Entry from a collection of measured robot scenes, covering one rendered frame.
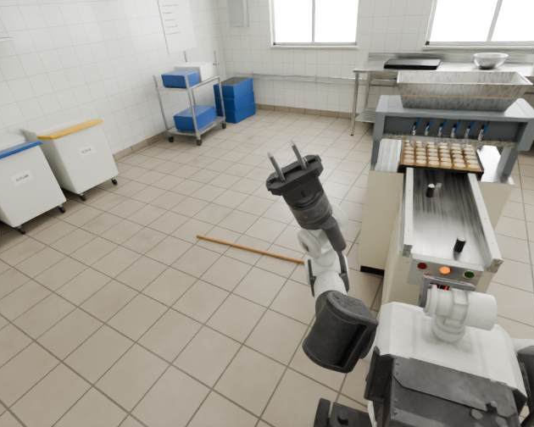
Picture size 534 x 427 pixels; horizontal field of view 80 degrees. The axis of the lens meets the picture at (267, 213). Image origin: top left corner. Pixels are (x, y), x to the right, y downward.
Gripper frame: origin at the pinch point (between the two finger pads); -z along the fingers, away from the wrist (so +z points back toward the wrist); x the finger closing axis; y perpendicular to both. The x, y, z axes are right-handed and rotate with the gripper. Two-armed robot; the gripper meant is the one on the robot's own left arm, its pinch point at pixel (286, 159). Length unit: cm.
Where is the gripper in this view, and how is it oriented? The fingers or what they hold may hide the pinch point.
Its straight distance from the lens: 64.7
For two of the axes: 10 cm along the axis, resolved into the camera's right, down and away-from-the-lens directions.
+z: 4.1, 6.3, 6.6
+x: 8.9, -4.4, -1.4
